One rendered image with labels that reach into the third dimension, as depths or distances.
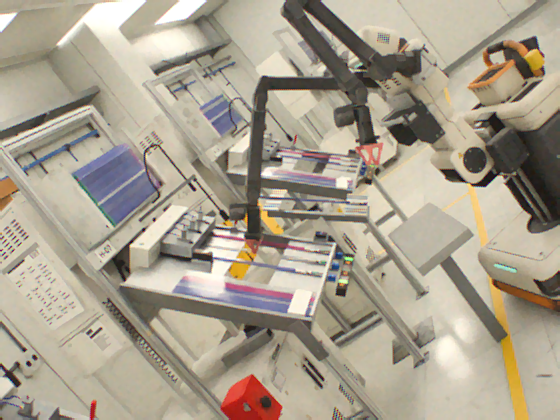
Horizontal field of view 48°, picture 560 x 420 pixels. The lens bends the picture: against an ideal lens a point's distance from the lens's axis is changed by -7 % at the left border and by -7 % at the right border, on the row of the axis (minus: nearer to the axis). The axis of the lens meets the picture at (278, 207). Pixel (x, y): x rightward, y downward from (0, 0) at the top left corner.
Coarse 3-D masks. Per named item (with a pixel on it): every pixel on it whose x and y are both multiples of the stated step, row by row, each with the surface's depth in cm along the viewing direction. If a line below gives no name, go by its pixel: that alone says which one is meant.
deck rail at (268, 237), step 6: (216, 228) 297; (222, 228) 296; (228, 228) 295; (240, 228) 296; (264, 234) 293; (270, 234) 293; (276, 234) 293; (264, 240) 294; (270, 240) 293; (276, 240) 293; (282, 240) 292; (288, 240) 292; (294, 240) 291; (300, 240) 290; (306, 240) 290; (312, 240) 290; (264, 246) 295; (270, 246) 294; (276, 246) 294; (330, 246) 288
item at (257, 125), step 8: (264, 96) 261; (256, 104) 261; (264, 104) 261; (256, 112) 263; (264, 112) 264; (256, 120) 264; (264, 120) 265; (256, 128) 264; (264, 128) 266; (256, 136) 265; (256, 144) 265; (248, 152) 267; (256, 152) 265; (248, 160) 266; (256, 160) 265; (248, 168) 266; (256, 168) 266; (248, 176) 265; (256, 176) 266; (248, 184) 265; (256, 184) 265; (248, 192) 265
